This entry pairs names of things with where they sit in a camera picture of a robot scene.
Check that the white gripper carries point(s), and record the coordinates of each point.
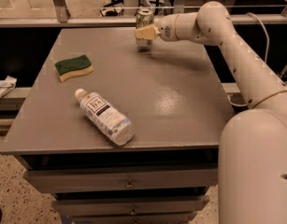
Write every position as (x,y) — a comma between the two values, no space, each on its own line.
(165,28)

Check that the white folded cloth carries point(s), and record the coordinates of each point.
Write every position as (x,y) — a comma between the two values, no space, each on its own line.
(7,85)

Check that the drawer knob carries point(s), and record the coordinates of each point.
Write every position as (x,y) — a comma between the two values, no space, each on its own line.
(129,185)
(133,212)

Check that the black office chair base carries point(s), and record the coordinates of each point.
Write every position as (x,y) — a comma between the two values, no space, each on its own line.
(128,7)

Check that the grey drawer cabinet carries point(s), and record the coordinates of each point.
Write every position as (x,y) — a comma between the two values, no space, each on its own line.
(178,109)

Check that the green yellow sponge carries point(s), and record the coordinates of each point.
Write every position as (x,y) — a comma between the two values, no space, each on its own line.
(74,67)

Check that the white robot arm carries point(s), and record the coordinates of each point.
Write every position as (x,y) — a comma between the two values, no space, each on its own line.
(252,165)

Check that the green white 7up can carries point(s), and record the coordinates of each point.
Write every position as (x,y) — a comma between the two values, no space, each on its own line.
(144,17)

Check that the clear plastic tea bottle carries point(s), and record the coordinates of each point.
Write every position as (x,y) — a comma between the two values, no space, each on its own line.
(111,122)

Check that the top drawer knob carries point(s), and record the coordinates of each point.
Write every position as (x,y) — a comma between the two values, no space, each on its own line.
(129,185)

